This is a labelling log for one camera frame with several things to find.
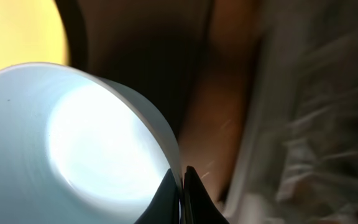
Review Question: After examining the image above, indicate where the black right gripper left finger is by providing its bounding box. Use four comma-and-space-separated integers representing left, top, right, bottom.
135, 169, 180, 224

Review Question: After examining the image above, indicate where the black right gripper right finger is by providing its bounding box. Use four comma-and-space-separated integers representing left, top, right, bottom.
183, 166, 229, 224

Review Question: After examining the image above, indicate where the blue bowl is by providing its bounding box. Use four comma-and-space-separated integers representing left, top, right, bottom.
0, 63, 183, 223

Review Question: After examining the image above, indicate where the grey dishwasher rack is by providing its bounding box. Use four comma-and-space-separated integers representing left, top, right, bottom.
223, 0, 358, 223

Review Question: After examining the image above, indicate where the brown serving tray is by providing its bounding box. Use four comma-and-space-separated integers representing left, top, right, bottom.
55, 0, 213, 135

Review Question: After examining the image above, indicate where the yellow plate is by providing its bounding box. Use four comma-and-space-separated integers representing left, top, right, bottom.
0, 0, 69, 70

